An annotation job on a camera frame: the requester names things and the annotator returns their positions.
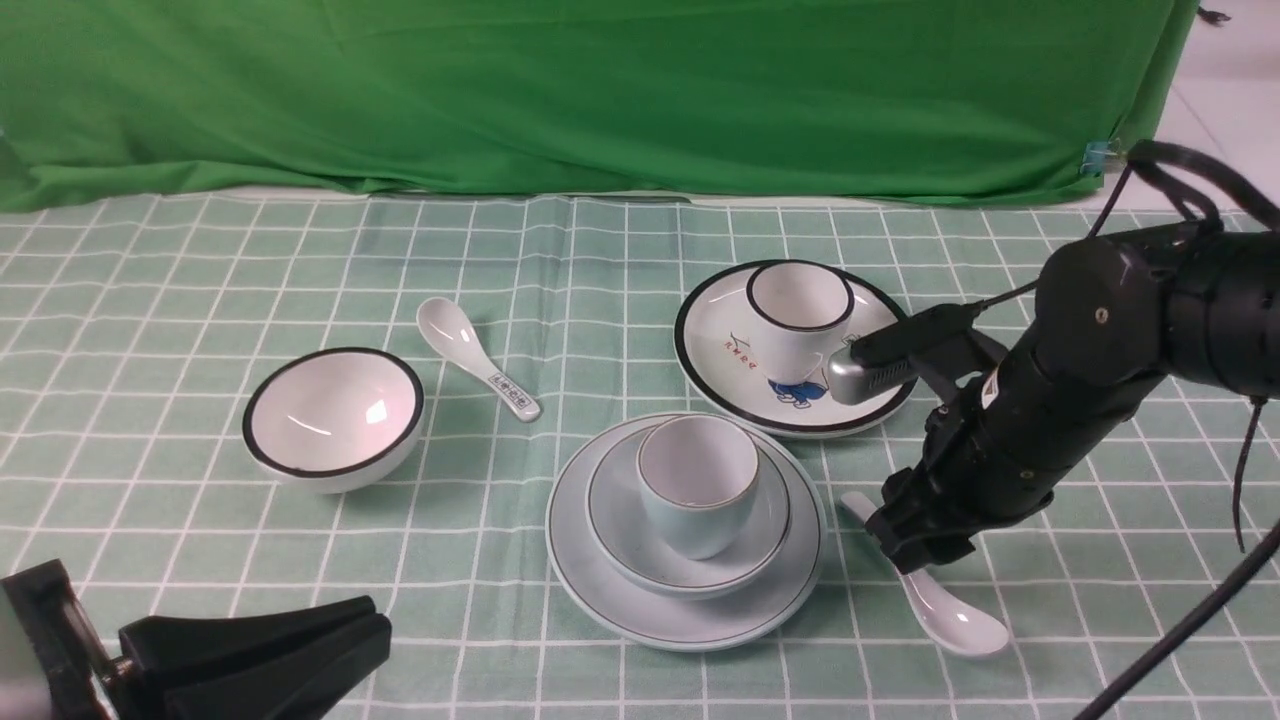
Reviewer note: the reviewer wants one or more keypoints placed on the black-rimmed printed white plate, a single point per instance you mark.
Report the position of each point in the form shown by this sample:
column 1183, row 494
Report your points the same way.
column 714, row 347

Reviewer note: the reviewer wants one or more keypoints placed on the green backdrop cloth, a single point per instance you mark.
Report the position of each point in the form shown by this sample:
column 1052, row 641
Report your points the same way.
column 942, row 103

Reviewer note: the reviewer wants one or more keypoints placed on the green checkered tablecloth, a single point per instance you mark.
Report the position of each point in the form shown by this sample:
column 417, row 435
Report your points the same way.
column 134, row 331

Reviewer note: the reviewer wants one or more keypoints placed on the plain white spoon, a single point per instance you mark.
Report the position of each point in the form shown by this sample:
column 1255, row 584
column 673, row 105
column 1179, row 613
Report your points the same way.
column 953, row 624

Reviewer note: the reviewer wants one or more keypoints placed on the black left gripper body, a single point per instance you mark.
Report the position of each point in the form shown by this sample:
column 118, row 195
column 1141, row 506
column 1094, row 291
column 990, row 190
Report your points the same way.
column 52, row 664

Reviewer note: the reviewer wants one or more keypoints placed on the blue binder clip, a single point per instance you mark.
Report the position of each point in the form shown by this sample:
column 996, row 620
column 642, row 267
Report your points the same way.
column 1095, row 158

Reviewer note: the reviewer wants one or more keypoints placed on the black-rimmed white bowl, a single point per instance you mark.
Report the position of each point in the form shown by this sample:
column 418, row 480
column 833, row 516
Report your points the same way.
column 336, row 420

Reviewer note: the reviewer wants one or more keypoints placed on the black object on floor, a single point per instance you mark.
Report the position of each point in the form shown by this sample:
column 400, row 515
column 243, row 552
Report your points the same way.
column 1214, row 18

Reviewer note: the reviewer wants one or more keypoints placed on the black-rimmed white cup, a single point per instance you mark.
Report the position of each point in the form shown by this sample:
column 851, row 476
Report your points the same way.
column 798, row 312

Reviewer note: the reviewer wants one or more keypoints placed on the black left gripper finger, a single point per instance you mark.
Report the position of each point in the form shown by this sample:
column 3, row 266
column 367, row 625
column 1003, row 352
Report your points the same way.
column 289, row 665

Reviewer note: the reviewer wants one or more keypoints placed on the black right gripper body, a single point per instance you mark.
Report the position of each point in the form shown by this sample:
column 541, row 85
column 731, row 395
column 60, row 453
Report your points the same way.
column 1091, row 356

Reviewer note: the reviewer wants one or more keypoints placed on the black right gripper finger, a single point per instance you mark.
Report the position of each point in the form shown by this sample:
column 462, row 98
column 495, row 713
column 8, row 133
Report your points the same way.
column 918, row 525

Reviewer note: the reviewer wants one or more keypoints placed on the pale blue cup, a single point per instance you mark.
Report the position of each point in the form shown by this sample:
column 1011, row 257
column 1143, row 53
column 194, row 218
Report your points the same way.
column 699, row 476

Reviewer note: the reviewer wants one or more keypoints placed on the pale blue large plate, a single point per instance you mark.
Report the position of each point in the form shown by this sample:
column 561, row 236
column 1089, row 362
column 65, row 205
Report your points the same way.
column 680, row 624

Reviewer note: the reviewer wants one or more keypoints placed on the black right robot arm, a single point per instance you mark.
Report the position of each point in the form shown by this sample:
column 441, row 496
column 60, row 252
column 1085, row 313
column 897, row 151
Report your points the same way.
column 1220, row 329

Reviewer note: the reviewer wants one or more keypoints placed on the white spoon with lettering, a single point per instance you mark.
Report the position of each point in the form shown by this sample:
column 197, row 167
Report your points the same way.
column 451, row 335

